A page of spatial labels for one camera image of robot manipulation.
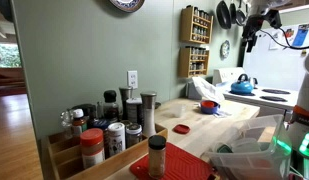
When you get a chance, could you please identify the red plastic lid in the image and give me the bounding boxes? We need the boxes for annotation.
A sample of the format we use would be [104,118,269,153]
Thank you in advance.
[172,124,191,135]

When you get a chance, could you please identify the white wall outlet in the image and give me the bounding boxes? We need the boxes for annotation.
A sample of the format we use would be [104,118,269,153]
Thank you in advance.
[127,70,139,90]

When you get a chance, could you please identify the large black frying pan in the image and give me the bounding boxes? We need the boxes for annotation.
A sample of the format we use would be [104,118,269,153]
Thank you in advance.
[216,0,232,30]

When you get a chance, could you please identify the dark jar black lid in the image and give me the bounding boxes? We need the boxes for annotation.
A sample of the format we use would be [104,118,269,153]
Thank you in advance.
[72,103,98,129]

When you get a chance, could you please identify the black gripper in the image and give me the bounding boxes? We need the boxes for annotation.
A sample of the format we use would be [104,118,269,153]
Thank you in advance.
[242,14,266,53]

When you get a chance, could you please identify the white refrigerator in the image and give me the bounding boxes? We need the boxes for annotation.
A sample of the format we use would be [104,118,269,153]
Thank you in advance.
[243,22,309,92]

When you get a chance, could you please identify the steel pepper grinder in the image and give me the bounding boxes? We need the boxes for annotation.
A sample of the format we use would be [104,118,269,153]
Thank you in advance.
[118,86,134,121]

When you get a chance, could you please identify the clear glass bottle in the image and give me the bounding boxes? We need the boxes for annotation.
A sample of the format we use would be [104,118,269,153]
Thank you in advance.
[60,109,74,139]

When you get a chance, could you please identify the red printed paper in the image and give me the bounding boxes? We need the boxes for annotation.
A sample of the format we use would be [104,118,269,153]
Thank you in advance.
[282,28,295,43]

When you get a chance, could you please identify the blue kettle black handle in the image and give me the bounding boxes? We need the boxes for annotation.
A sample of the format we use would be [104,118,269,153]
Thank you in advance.
[230,73,254,95]

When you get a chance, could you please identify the steel grinder white body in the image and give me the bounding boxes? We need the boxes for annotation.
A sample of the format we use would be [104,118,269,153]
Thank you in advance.
[140,91,158,138]

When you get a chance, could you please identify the black-lid spice jar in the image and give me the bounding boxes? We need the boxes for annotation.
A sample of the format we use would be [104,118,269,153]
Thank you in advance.
[147,134,167,180]

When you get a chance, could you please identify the dark red sofa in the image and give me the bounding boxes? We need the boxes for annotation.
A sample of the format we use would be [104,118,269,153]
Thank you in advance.
[0,67,27,98]

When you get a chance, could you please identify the white-label spice jar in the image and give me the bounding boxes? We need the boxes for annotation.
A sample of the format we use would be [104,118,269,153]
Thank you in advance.
[126,97,143,125]

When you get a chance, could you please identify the white electric stove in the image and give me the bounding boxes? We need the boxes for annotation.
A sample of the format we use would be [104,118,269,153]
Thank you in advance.
[212,67,299,111]

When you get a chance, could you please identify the small blue wall plate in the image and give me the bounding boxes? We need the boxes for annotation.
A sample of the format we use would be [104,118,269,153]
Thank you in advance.
[220,39,231,60]

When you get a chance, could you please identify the wooden spice tray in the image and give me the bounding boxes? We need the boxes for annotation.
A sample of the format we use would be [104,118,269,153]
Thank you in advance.
[40,122,169,180]

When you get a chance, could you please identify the red silicone mat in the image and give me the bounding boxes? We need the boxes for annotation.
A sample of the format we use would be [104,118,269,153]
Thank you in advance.
[129,142,217,180]

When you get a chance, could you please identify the glass jar silver lid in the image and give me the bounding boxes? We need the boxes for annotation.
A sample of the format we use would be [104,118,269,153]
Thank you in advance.
[125,123,143,149]

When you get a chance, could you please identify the clear plastic bin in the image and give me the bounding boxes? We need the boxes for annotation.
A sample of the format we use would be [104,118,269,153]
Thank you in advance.
[204,114,293,180]

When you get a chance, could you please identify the green plastic lid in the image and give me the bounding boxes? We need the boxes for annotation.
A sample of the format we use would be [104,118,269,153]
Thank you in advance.
[216,143,234,154]

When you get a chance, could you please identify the white printed shaker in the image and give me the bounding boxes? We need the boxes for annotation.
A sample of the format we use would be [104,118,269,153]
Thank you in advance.
[107,122,127,157]

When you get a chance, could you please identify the black hanging pan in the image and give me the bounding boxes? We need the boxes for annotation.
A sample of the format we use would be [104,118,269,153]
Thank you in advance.
[229,0,238,25]
[235,0,248,27]

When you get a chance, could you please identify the blue-lid jar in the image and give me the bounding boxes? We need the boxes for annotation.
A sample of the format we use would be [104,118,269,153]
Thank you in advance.
[90,119,111,159]

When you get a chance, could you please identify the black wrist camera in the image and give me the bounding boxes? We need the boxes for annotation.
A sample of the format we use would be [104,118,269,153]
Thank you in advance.
[260,8,283,29]

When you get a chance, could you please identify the blue paper sheet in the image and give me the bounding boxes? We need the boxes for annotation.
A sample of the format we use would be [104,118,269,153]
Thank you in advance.
[292,23,309,48]

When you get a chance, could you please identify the white paper sheet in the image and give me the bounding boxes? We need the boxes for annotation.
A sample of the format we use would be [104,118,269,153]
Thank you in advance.
[268,30,282,51]

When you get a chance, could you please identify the patterned decorative wall plate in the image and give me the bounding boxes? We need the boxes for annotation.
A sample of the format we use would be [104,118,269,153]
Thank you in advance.
[108,0,146,14]

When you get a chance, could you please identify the white-cap small bottle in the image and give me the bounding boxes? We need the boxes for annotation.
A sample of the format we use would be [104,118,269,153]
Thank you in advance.
[71,108,88,137]

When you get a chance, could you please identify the black-capped glass bottle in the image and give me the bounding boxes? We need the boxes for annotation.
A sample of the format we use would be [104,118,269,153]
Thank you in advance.
[103,89,120,123]

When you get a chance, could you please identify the window with greenery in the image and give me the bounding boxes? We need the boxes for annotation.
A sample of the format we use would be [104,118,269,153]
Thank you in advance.
[0,42,23,69]

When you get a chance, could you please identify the white crumpled towel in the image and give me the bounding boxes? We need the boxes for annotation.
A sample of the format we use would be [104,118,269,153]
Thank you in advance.
[192,76,226,103]

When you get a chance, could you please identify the red-lid spice jar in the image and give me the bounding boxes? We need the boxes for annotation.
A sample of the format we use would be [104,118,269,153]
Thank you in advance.
[79,127,106,170]

